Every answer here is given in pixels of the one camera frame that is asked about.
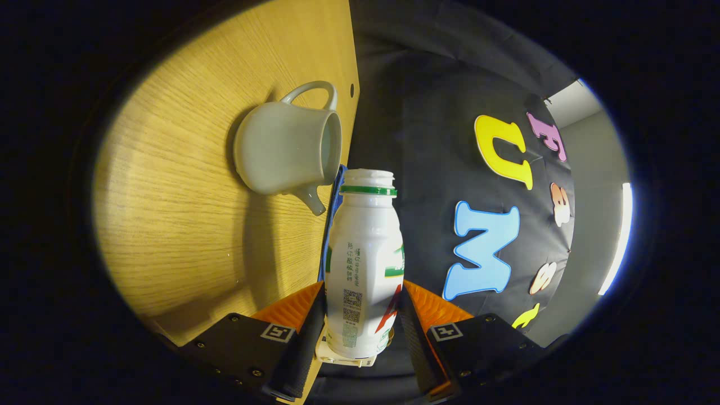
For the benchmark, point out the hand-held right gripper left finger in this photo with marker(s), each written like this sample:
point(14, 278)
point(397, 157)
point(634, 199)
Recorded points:
point(304, 349)

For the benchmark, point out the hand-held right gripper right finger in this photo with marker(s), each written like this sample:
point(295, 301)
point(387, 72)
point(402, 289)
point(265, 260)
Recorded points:
point(419, 354)

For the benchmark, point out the white water bottle green label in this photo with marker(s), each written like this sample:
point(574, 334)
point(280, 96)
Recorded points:
point(365, 253)

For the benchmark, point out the white teacup with spout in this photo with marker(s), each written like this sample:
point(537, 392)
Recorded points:
point(281, 146)

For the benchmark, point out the blue folded towel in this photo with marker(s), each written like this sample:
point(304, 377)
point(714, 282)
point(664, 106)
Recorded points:
point(336, 197)

